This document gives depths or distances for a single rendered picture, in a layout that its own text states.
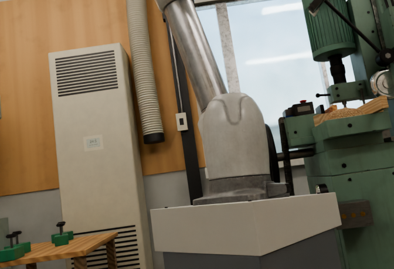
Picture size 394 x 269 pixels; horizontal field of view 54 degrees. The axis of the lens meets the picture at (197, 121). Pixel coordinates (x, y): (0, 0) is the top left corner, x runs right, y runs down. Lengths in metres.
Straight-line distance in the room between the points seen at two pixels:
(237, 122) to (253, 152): 0.08
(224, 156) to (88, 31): 2.45
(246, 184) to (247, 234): 0.15
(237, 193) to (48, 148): 2.36
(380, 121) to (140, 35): 1.96
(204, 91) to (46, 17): 2.37
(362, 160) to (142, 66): 1.83
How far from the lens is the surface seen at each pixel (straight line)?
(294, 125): 1.59
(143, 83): 2.82
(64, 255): 1.93
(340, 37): 1.70
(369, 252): 1.49
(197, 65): 1.20
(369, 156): 1.48
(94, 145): 2.70
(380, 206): 1.49
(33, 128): 3.19
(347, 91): 1.69
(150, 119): 2.76
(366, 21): 1.76
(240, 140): 0.91
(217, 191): 0.93
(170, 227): 0.96
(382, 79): 1.64
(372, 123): 1.42
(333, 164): 1.44
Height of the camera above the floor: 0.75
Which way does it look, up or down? 9 degrees up
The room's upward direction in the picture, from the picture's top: 8 degrees counter-clockwise
